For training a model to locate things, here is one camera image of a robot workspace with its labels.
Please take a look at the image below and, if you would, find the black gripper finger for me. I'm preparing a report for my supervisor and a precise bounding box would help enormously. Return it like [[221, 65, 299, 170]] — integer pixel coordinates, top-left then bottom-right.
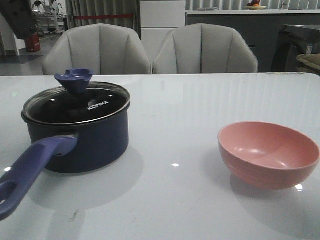
[[0, 0, 37, 40]]

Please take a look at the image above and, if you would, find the glass lid with purple knob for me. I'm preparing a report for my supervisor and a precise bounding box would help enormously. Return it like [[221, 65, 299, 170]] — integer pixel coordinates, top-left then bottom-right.
[[22, 68, 130, 126]]

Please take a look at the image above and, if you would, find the dark blue saucepan purple handle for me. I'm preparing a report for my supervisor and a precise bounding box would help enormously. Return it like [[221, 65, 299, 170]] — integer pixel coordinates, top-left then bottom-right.
[[0, 103, 130, 220]]

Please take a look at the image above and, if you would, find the pink plastic bowl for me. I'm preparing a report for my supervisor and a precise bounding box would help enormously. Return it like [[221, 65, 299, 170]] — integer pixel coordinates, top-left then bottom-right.
[[217, 121, 320, 190]]

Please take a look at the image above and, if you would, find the red bin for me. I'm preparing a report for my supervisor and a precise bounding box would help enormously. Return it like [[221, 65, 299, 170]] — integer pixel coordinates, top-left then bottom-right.
[[24, 33, 41, 53]]

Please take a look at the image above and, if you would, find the left grey upholstered chair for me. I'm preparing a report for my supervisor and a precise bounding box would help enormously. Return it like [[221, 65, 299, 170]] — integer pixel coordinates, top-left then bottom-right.
[[42, 23, 152, 76]]

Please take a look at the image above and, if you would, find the grey upholstered chair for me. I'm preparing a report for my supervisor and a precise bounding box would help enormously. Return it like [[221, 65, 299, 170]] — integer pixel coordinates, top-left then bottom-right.
[[42, 23, 152, 76], [152, 23, 259, 75]]

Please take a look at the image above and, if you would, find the red barrier tape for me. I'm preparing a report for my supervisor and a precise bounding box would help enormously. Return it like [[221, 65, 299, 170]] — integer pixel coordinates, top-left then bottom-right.
[[73, 13, 135, 20]]

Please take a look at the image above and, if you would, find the white cabinet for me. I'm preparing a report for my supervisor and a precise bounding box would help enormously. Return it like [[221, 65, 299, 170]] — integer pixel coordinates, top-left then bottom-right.
[[140, 0, 186, 62]]

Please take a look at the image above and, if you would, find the right grey upholstered chair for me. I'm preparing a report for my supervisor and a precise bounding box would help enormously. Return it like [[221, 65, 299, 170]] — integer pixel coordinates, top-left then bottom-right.
[[152, 23, 259, 75]]

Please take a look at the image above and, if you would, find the fruit plate on counter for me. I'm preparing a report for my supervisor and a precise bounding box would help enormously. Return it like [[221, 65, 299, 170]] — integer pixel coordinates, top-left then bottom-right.
[[245, 0, 267, 11]]

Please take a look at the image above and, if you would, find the dark grey appliance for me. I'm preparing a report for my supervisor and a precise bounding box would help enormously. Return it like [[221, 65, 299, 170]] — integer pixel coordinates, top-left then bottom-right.
[[271, 24, 320, 72]]

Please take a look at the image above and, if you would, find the beige cushion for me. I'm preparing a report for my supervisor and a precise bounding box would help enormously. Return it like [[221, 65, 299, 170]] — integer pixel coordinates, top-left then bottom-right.
[[296, 53, 320, 76]]

